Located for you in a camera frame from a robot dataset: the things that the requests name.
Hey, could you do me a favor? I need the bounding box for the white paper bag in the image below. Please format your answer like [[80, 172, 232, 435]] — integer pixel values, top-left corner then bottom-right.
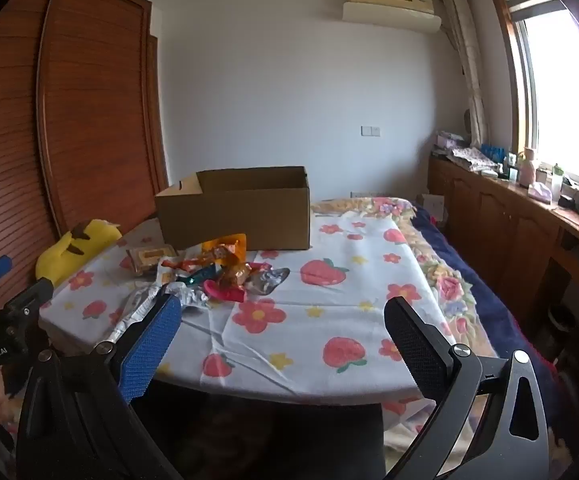
[[417, 194, 445, 221]]

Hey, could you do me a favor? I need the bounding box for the golden brown snack packet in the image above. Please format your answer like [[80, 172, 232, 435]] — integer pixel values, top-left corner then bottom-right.
[[219, 262, 252, 288]]

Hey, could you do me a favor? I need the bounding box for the brown cardboard box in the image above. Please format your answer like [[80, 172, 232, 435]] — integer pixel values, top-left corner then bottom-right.
[[155, 166, 312, 252]]

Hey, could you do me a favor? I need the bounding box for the dark waste bin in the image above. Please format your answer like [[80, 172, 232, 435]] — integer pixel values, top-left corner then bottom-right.
[[548, 305, 577, 333]]

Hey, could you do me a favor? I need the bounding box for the yellow plush toy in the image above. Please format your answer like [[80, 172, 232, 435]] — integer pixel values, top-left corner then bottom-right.
[[36, 219, 122, 288]]

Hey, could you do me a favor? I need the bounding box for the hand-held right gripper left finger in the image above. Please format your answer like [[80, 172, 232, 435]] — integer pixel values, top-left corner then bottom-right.
[[16, 292, 182, 480]]

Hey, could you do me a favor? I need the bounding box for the pink bottle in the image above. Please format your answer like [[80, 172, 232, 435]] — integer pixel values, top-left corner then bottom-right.
[[518, 147, 537, 188]]

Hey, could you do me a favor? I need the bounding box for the dark blue blanket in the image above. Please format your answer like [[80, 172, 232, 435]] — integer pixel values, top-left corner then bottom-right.
[[414, 205, 560, 411]]

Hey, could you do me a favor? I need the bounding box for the white strawberry print sheet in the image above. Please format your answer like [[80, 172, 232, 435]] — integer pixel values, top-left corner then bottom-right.
[[39, 210, 450, 406]]

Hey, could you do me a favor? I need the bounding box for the beige floral blanket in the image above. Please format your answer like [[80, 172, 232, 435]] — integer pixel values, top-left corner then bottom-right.
[[314, 196, 500, 361]]

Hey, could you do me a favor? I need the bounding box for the pink snack packet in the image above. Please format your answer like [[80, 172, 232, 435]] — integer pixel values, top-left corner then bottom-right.
[[204, 280, 247, 303]]

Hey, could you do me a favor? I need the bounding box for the orange snack packet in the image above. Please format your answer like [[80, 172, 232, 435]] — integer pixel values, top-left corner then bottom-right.
[[202, 233, 247, 262]]

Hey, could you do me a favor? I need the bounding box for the clear brown biscuit packet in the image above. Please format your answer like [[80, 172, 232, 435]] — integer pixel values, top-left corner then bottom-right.
[[126, 245, 177, 276]]

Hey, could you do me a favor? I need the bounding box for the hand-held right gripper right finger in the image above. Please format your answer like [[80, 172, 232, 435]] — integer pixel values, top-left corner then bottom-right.
[[383, 296, 550, 480]]

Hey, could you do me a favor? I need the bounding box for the long wooden cabinet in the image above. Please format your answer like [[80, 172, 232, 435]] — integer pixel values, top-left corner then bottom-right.
[[428, 152, 579, 341]]

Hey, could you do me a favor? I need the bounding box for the teal candy wrapper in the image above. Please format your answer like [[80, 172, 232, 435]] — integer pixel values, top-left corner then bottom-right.
[[176, 265, 220, 286]]

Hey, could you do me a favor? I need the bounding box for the pale patterned curtain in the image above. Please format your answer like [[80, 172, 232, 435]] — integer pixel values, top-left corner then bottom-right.
[[442, 0, 490, 146]]

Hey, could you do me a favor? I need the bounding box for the red white candy wrapper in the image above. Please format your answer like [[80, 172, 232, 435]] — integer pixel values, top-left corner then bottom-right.
[[162, 255, 205, 271]]

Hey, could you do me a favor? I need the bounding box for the large crinkled silver packet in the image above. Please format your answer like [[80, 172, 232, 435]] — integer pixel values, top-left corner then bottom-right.
[[109, 282, 210, 343]]

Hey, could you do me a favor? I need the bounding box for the floral cloth bundle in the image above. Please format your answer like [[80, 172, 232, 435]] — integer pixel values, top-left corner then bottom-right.
[[447, 146, 500, 173]]

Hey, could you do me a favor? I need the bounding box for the wood framed window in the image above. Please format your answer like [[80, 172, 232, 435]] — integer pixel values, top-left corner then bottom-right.
[[489, 0, 579, 191]]

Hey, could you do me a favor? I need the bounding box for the silver foil snack pouch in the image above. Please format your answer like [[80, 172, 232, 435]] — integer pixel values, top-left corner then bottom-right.
[[246, 262, 291, 296]]

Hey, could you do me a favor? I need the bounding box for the wooden wardrobe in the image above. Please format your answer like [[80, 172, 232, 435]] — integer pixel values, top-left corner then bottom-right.
[[0, 0, 170, 311]]

